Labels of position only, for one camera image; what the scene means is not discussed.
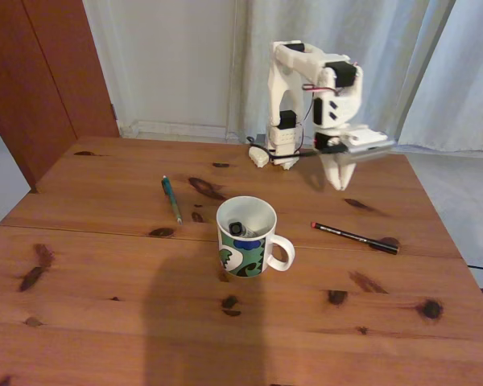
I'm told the white mug green blue pattern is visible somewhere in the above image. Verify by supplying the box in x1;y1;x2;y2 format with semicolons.
216;195;296;278

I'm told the white marker black cap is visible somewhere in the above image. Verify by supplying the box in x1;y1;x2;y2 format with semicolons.
229;220;263;240

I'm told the beige curtain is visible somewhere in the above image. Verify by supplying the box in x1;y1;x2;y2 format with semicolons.
225;0;454;152
394;0;483;152

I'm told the silver camera box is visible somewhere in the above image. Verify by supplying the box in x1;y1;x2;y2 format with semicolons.
337;127;397;164

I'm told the black pen red end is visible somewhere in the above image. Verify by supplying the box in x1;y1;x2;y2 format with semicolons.
311;221;400;256

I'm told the brown wooden door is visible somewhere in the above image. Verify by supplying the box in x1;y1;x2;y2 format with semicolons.
0;0;120;194

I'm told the black camera cable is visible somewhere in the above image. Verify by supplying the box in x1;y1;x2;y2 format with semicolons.
246;136;347;158

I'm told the green pen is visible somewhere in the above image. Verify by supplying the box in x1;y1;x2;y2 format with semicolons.
161;175;184;226

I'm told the white table clamp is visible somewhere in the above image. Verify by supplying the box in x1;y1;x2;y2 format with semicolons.
248;145;269;169

